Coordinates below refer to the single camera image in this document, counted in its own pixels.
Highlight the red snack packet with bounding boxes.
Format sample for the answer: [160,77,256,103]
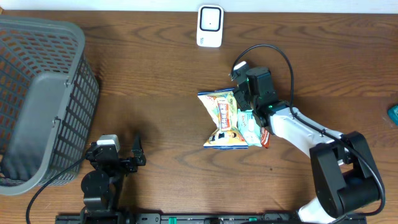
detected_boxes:
[261,128,270,148]

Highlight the large white snack bag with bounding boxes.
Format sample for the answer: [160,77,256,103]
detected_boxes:
[197,88,248,150]

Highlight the teal wet wipes packet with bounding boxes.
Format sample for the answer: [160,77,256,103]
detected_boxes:
[238,109,262,147]

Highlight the white barcode scanner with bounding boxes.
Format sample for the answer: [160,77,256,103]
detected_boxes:
[197,5,224,48]

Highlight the teal mouthwash bottle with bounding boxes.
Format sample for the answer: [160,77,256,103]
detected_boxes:
[387,105,398,126]

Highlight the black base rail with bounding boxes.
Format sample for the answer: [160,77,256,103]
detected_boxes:
[55,212,368,224]

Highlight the dark grey plastic basket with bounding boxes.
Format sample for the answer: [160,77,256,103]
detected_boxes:
[1,16,100,196]

